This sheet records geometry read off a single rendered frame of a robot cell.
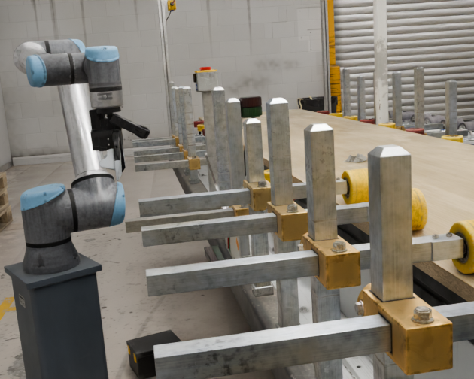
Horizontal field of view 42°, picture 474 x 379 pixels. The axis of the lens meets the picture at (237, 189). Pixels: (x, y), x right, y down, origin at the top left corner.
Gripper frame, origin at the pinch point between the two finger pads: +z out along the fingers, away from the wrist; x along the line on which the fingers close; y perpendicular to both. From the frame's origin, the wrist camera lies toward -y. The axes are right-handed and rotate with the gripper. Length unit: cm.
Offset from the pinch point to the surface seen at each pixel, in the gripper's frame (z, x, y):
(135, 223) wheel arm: 8.5, 23.1, -4.3
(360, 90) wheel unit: -9, -182, -125
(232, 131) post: -12.3, 17.3, -31.2
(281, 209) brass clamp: -3, 70, -34
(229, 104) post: -19.6, 17.3, -30.9
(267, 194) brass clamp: -2, 49, -35
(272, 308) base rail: 24, 51, -34
